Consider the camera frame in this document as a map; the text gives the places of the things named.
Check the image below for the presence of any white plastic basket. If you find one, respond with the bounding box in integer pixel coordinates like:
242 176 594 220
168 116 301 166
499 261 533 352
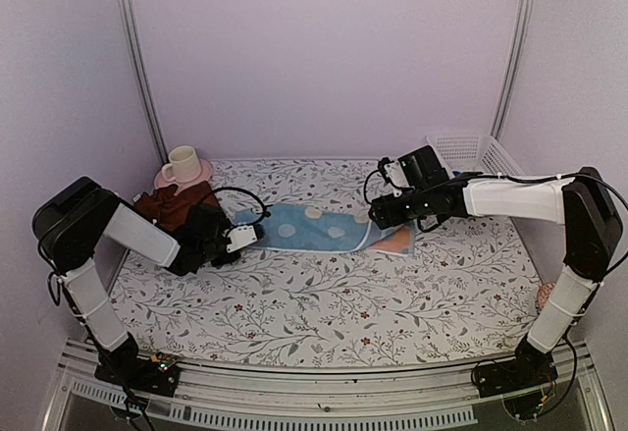
426 135 524 176

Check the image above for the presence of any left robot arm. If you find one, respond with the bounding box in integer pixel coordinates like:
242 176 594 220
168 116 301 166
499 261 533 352
31 176 245 386

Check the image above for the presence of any front aluminium rail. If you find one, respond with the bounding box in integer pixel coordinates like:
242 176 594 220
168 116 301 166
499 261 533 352
42 341 619 430

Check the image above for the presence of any blue patterned towel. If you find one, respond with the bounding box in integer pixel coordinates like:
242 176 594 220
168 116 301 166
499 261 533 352
254 203 415 256

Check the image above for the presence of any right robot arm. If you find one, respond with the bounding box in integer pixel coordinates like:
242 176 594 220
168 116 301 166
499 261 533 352
366 145 627 388

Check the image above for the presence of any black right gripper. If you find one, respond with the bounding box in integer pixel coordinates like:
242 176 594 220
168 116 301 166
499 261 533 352
370 187 433 229

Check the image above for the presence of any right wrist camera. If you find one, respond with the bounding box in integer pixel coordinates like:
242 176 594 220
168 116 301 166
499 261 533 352
378 157 407 190

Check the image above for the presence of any aluminium frame post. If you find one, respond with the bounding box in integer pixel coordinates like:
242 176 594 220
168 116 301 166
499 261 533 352
118 0 168 164
490 0 534 140

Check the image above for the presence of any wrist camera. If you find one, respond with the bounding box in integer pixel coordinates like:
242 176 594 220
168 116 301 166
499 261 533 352
378 157 407 190
225 225 259 253

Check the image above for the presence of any pink saucer plate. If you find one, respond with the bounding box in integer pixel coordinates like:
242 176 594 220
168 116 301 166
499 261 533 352
153 159 213 192

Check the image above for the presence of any left aluminium frame post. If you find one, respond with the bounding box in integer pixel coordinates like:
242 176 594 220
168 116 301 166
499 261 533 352
118 0 168 164

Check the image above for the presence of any pink object at right edge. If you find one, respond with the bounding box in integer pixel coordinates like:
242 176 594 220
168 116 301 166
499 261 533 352
535 283 555 312

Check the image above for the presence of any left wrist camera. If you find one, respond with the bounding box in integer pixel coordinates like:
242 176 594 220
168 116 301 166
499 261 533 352
225 225 259 253

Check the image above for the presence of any cream ribbed mug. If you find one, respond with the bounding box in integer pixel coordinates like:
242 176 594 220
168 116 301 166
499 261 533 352
161 145 202 183

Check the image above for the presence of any dark red towel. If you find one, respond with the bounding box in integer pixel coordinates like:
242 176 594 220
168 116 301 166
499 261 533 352
133 181 222 232

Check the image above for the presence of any right aluminium frame post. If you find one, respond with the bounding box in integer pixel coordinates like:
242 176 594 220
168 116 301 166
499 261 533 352
490 0 534 140

